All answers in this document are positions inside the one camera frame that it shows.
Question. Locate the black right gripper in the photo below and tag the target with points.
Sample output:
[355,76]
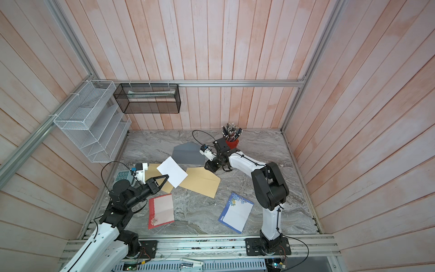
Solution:
[210,166]

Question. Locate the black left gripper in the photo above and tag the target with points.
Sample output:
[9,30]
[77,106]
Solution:
[153,185]

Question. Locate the red pencil cup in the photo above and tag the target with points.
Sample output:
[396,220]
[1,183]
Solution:
[232,144]

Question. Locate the teal desk calculator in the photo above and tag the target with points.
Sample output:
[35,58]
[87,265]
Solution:
[124,175]

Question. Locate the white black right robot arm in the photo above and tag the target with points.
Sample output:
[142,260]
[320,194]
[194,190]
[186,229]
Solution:
[268,182]

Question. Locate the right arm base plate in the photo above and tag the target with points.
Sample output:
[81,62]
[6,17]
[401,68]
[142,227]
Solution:
[264,247]

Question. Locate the aluminium frame rail front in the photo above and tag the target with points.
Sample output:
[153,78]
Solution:
[207,247]

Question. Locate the bunch of pencils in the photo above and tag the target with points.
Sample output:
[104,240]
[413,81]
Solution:
[231,132]

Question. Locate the grey paper envelope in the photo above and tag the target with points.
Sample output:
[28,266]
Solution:
[188,153]

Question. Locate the blue bordered letter paper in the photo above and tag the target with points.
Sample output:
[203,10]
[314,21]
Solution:
[236,212]

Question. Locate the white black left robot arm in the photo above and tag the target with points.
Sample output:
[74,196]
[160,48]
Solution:
[111,242]

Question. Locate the black mesh wall basket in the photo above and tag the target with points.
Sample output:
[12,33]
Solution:
[148,98]

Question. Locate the white wire mesh shelf rack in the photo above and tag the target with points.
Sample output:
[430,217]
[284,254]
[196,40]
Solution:
[95,127]

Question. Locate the yellow envelope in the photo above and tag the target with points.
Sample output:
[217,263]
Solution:
[201,181]
[153,172]

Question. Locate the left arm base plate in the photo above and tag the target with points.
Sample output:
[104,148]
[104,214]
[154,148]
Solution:
[142,249]

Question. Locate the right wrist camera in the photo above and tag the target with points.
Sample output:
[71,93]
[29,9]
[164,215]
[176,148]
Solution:
[207,152]

